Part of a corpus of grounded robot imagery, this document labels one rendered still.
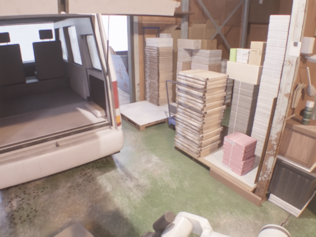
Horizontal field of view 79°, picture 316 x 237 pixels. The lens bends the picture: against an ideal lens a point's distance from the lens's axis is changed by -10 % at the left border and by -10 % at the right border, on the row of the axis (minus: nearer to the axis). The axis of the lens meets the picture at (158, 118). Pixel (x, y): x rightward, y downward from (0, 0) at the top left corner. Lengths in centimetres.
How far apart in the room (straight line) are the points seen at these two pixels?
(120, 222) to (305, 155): 172
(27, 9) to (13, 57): 296
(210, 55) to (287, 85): 248
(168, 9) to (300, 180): 179
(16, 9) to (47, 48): 298
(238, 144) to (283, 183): 59
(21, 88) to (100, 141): 205
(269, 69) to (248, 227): 157
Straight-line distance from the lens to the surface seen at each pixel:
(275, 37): 244
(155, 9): 117
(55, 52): 394
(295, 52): 188
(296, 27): 189
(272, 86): 247
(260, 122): 262
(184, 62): 438
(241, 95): 266
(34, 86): 395
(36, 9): 96
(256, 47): 256
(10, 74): 393
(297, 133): 207
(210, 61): 423
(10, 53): 388
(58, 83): 399
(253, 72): 255
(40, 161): 220
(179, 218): 68
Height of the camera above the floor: 157
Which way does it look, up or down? 23 degrees down
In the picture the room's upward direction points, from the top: straight up
